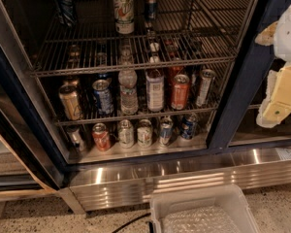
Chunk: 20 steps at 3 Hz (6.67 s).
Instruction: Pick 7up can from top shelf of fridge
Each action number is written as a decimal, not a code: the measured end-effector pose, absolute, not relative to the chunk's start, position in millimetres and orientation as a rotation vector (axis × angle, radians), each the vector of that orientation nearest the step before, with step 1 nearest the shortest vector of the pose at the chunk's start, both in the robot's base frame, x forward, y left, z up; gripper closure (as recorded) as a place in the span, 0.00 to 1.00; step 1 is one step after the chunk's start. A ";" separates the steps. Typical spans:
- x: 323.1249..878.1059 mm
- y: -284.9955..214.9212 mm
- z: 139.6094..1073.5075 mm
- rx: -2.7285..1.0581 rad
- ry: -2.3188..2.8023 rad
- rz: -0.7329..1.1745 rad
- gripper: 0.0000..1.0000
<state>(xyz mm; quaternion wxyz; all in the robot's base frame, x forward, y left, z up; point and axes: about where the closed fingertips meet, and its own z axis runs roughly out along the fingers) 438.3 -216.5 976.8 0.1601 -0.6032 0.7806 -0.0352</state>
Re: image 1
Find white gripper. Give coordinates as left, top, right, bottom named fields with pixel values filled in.
left=255, top=5, right=291, bottom=128

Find white green 7up can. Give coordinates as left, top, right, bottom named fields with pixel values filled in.
left=113, top=0, right=134, bottom=35

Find slim silver red can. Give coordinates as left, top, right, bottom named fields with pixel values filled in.
left=196, top=69, right=216, bottom=107

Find orange soda can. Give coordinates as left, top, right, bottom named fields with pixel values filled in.
left=171, top=74, right=190, bottom=110

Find blue pepsi can bottom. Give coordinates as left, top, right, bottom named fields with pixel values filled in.
left=180, top=113, right=197, bottom=140

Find blue silver can bottom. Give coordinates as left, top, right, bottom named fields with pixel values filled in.
left=159, top=116, right=174, bottom=146

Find slim blue orange can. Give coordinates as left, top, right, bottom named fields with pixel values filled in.
left=145, top=0, right=157, bottom=20

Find stainless steel fridge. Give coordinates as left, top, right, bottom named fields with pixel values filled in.
left=0, top=0, right=291, bottom=213

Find white red can bottom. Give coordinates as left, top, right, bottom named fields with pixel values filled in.
left=137, top=119, right=152, bottom=148

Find white green can bottom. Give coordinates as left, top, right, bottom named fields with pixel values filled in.
left=117, top=119, right=134, bottom=149

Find blue pepsi can middle shelf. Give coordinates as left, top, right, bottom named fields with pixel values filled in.
left=92, top=80, right=113, bottom=116

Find red can bottom shelf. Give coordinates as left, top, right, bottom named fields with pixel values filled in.
left=92, top=123, right=111, bottom=151

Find gold can middle shelf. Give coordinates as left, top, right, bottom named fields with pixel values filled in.
left=59, top=84, right=83, bottom=120

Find silver can bottom left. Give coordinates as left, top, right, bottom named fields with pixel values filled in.
left=66, top=125, right=86, bottom=151

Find open fridge door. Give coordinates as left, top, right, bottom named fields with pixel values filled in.
left=0, top=84, right=60, bottom=201

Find purple label bottle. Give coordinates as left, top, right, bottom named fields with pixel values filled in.
left=145, top=68, right=164, bottom=112

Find clear water bottle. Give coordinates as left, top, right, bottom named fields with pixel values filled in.
left=118, top=48, right=138, bottom=115

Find white plastic bin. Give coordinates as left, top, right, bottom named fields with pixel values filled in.
left=150, top=184, right=259, bottom=233

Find bubble wrap sheet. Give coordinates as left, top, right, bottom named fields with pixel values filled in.
left=162, top=206, right=241, bottom=233

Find middle wire shelf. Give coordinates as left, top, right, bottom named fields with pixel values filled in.
left=55, top=62, right=231, bottom=126

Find wire shelf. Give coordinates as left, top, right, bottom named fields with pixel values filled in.
left=31, top=0, right=250, bottom=77
left=55, top=62, right=231, bottom=126

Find top wire shelf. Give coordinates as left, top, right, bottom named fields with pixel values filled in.
left=31, top=0, right=250, bottom=77

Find black cable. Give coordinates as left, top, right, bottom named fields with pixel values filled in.
left=111, top=212, right=152, bottom=233

